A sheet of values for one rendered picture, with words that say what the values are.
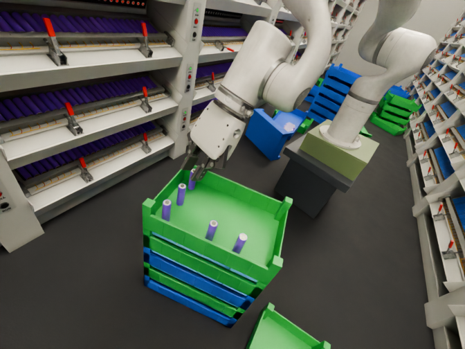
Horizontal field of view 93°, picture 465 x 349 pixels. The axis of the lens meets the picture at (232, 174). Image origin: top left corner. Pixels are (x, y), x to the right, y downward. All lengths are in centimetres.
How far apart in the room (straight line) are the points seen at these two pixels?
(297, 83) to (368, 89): 61
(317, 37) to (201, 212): 43
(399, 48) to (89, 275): 121
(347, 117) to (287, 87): 64
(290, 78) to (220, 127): 16
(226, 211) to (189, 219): 10
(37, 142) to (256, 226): 63
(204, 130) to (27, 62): 43
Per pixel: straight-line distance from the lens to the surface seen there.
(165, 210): 51
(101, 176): 96
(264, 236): 58
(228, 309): 70
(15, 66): 71
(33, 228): 95
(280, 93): 42
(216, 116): 46
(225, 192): 63
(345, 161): 103
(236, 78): 44
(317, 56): 43
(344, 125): 104
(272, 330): 85
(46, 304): 87
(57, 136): 81
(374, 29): 94
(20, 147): 79
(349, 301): 105
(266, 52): 44
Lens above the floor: 77
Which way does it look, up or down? 40 degrees down
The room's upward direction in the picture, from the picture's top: 19 degrees clockwise
